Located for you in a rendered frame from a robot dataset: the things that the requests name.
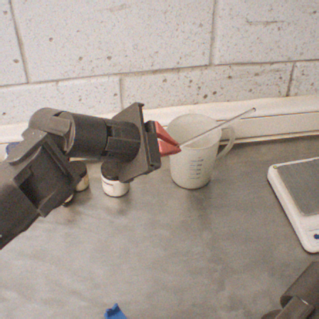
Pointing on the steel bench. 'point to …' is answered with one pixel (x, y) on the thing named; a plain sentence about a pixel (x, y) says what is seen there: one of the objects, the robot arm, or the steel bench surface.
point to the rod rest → (114, 313)
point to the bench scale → (299, 197)
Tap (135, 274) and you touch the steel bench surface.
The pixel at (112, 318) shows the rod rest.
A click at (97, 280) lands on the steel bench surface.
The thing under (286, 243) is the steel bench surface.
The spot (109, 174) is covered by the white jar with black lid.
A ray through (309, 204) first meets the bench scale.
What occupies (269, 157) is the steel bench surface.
